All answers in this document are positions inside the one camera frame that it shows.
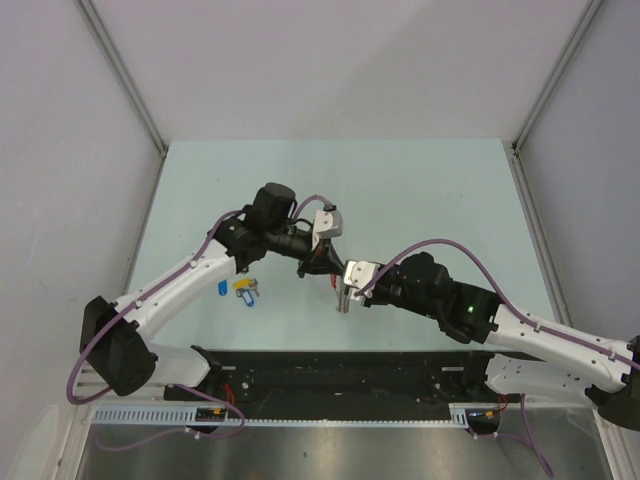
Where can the yellow tag key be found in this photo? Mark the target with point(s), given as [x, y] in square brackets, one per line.
[247, 283]

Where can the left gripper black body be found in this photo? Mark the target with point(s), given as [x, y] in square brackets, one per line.
[308, 265]

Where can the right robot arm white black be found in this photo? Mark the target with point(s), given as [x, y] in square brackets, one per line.
[540, 358]

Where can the right aluminium frame post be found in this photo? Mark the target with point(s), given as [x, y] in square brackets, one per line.
[568, 53]

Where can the aluminium front rail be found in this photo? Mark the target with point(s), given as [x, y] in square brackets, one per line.
[88, 387]

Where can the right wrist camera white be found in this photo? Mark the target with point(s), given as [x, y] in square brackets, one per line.
[357, 275]

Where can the blue tag key back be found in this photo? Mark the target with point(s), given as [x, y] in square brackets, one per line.
[222, 288]

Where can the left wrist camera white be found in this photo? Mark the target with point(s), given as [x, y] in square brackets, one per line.
[327, 224]

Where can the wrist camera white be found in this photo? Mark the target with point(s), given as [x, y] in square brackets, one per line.
[357, 275]
[327, 224]

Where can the slotted cable duct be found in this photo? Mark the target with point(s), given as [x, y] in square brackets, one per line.
[209, 416]

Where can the aluminium frame post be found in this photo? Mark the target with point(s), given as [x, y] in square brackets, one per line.
[114, 60]
[568, 53]

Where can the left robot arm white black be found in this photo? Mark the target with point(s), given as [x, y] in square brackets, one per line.
[117, 336]

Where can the blue tag key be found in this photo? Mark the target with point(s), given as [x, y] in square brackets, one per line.
[222, 288]
[246, 296]

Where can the blue tag key front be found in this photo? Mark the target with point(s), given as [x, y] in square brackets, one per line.
[246, 296]

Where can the left aluminium frame post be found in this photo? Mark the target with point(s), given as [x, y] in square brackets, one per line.
[114, 60]

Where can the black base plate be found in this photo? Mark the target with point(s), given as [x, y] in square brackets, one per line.
[346, 382]

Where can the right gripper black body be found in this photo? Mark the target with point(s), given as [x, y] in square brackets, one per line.
[390, 290]

